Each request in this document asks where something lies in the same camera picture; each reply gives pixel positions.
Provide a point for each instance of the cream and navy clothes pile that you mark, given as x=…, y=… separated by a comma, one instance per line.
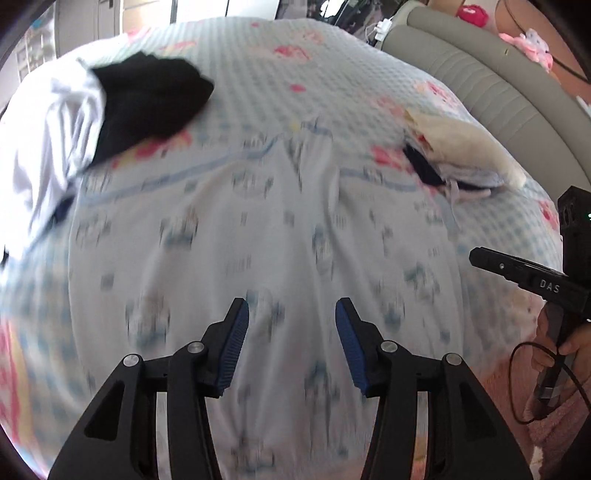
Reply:
x=458, y=158

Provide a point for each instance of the pink fleece sleeve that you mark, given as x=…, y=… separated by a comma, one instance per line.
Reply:
x=531, y=415

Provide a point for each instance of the light blue cartoon print pants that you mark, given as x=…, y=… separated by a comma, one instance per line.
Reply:
x=291, y=223

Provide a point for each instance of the person's right hand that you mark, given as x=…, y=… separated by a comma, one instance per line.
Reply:
x=578, y=344

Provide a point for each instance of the blue checkered cartoon bedsheet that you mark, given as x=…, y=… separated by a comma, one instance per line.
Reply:
x=269, y=76

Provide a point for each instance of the pink plush toy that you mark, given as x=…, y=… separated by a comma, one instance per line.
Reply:
x=532, y=46

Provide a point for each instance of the black garment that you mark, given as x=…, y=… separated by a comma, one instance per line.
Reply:
x=147, y=97

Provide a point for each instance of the grey padded headboard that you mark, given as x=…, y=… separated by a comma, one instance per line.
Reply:
x=526, y=110

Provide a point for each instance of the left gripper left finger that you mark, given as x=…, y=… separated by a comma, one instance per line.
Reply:
x=115, y=438

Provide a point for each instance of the white garment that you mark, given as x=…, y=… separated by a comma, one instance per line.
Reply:
x=49, y=135

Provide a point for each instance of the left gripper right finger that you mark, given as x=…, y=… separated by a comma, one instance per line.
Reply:
x=468, y=437

